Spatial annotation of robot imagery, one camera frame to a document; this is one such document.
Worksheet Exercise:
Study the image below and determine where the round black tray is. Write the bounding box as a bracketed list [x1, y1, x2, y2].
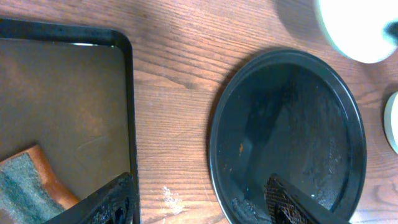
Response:
[208, 49, 367, 223]

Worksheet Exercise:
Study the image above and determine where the yellow plate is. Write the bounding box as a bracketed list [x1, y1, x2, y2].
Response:
[383, 92, 398, 154]

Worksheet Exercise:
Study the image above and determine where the rectangular black water tray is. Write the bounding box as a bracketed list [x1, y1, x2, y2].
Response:
[1, 18, 141, 223]

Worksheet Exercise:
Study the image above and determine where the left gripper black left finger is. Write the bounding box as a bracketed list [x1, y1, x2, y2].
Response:
[45, 172, 136, 224]

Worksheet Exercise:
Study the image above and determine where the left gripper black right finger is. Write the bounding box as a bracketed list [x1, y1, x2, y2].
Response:
[264, 174, 349, 224]

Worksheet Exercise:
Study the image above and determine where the pale green plate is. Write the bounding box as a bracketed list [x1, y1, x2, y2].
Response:
[314, 0, 397, 63]

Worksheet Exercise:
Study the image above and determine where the orange green sponge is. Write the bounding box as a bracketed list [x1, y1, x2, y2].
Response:
[1, 145, 79, 223]

